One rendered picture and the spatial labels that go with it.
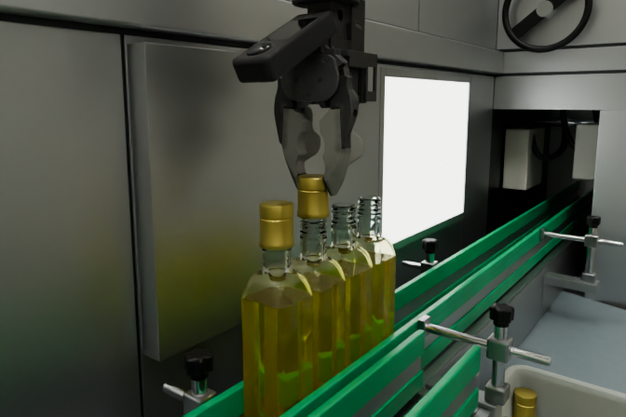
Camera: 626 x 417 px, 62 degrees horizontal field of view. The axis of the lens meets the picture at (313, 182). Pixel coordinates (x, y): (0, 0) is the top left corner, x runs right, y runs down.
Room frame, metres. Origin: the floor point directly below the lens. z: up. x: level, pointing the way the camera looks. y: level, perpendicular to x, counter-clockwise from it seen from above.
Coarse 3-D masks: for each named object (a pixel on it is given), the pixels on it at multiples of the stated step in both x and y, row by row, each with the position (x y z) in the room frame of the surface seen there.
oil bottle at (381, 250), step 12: (360, 240) 0.63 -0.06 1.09; (372, 240) 0.63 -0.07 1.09; (384, 240) 0.64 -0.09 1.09; (372, 252) 0.61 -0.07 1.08; (384, 252) 0.62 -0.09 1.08; (384, 264) 0.62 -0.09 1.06; (384, 276) 0.62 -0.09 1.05; (384, 288) 0.62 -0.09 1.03; (384, 300) 0.62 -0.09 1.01; (384, 312) 0.62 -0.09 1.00; (372, 324) 0.61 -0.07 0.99; (384, 324) 0.62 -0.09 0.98; (372, 336) 0.61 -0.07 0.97; (384, 336) 0.63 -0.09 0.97; (372, 348) 0.61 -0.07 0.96
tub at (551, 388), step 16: (512, 368) 0.77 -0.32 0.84; (528, 368) 0.78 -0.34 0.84; (512, 384) 0.76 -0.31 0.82; (528, 384) 0.77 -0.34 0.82; (544, 384) 0.76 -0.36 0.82; (560, 384) 0.74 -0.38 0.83; (576, 384) 0.73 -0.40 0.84; (592, 384) 0.73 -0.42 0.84; (512, 400) 0.75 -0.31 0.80; (544, 400) 0.75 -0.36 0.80; (560, 400) 0.74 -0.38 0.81; (576, 400) 0.73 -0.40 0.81; (592, 400) 0.71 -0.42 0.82; (608, 400) 0.70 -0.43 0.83; (624, 400) 0.69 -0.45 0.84; (544, 416) 0.75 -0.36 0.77; (560, 416) 0.74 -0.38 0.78; (576, 416) 0.72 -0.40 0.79; (592, 416) 0.71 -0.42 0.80; (608, 416) 0.70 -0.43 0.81; (624, 416) 0.69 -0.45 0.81
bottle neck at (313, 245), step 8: (304, 224) 0.54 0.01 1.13; (312, 224) 0.54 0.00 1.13; (320, 224) 0.54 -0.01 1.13; (304, 232) 0.54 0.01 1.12; (312, 232) 0.54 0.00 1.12; (320, 232) 0.54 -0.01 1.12; (304, 240) 0.54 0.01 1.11; (312, 240) 0.54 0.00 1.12; (320, 240) 0.54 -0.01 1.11; (304, 248) 0.54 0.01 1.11; (312, 248) 0.54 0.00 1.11; (320, 248) 0.54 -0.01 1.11; (304, 256) 0.54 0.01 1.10; (312, 256) 0.54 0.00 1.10; (320, 256) 0.54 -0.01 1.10
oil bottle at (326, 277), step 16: (304, 272) 0.53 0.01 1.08; (320, 272) 0.53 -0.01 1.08; (336, 272) 0.54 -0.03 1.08; (320, 288) 0.52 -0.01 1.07; (336, 288) 0.54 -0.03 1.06; (320, 304) 0.52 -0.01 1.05; (336, 304) 0.54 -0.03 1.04; (320, 320) 0.52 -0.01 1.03; (336, 320) 0.54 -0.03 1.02; (320, 336) 0.52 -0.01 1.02; (336, 336) 0.54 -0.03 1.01; (320, 352) 0.52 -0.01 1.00; (336, 352) 0.54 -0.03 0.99; (320, 368) 0.52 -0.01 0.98; (336, 368) 0.54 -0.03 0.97; (320, 384) 0.52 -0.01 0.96
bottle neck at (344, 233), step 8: (336, 208) 0.59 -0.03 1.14; (344, 208) 0.58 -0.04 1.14; (352, 208) 0.59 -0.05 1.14; (336, 216) 0.59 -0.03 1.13; (344, 216) 0.59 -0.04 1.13; (352, 216) 0.59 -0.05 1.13; (336, 224) 0.59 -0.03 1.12; (344, 224) 0.58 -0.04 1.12; (352, 224) 0.59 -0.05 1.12; (336, 232) 0.59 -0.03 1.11; (344, 232) 0.58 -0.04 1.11; (352, 232) 0.59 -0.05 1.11; (336, 240) 0.59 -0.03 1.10; (344, 240) 0.58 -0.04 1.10; (352, 240) 0.59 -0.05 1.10
